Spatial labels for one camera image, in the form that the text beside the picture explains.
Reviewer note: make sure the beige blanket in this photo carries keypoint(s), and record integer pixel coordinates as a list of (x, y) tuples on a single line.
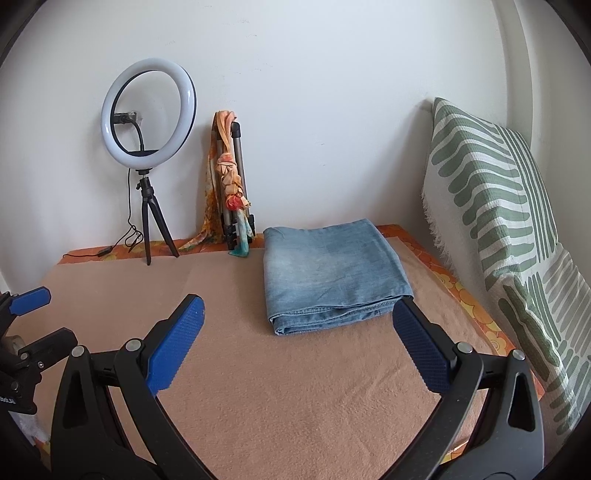
[(258, 378)]

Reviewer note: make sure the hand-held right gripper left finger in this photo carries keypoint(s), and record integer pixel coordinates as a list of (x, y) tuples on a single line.
[(178, 346)]

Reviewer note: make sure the folded grey tripod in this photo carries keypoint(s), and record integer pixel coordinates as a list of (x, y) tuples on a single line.
[(238, 157)]

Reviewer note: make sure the black mini tripod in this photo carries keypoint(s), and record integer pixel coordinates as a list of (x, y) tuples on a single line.
[(150, 217)]

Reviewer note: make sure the orange floral tablecloth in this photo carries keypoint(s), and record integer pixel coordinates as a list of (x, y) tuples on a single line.
[(464, 291)]

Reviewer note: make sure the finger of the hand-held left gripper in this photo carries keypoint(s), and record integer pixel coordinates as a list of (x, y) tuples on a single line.
[(51, 342), (30, 299)]

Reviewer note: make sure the green striped white blanket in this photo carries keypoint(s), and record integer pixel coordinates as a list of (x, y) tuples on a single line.
[(485, 198)]

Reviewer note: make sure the folded tripod with orange scarf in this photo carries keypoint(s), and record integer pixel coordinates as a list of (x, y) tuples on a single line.
[(228, 175)]

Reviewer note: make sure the light blue denim pants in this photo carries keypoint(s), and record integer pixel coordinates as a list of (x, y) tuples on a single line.
[(332, 272)]

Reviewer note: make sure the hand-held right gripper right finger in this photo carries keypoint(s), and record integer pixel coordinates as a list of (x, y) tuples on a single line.
[(422, 346)]

